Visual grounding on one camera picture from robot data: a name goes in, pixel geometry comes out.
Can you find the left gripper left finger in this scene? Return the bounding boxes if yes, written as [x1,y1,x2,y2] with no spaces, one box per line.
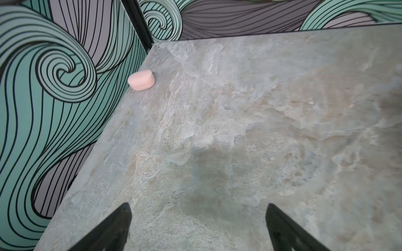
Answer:
[69,202,132,251]

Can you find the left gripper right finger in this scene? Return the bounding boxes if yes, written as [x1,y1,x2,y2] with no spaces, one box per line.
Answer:
[265,204,329,251]

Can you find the small pink eraser blob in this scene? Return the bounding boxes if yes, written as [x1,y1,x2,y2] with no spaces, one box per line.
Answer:
[127,70,156,92]

